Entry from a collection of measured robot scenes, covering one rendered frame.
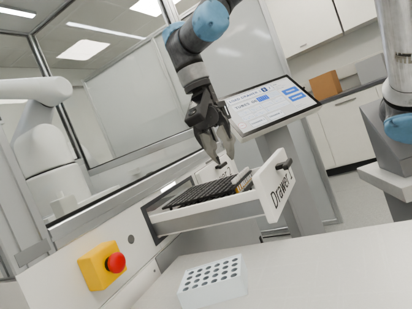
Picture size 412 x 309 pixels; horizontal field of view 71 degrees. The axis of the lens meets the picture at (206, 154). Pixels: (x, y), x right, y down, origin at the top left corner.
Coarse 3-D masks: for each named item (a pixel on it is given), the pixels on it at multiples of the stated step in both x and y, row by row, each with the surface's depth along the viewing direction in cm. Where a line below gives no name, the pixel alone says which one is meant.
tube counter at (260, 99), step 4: (272, 92) 164; (276, 92) 164; (260, 96) 162; (264, 96) 162; (268, 96) 162; (272, 96) 162; (252, 100) 160; (256, 100) 160; (260, 100) 160; (264, 100) 160
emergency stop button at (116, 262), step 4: (116, 252) 58; (112, 256) 57; (116, 256) 57; (120, 256) 58; (108, 260) 56; (112, 260) 56; (116, 260) 57; (120, 260) 57; (124, 260) 58; (108, 264) 56; (112, 264) 56; (116, 264) 56; (120, 264) 57; (124, 264) 58; (112, 268) 56; (116, 268) 56; (120, 268) 57; (112, 272) 56; (116, 272) 56; (120, 272) 57
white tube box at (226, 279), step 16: (240, 256) 58; (192, 272) 60; (208, 272) 58; (224, 272) 55; (240, 272) 52; (192, 288) 54; (208, 288) 52; (224, 288) 51; (240, 288) 51; (192, 304) 53; (208, 304) 52
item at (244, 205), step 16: (256, 192) 64; (160, 208) 85; (176, 208) 92; (192, 208) 72; (208, 208) 70; (224, 208) 68; (240, 208) 66; (256, 208) 64; (160, 224) 77; (176, 224) 75; (192, 224) 73; (208, 224) 71
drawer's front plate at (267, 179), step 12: (276, 156) 76; (264, 168) 66; (252, 180) 62; (264, 180) 63; (276, 180) 70; (288, 180) 80; (264, 192) 61; (288, 192) 76; (264, 204) 62; (276, 204) 65; (276, 216) 62
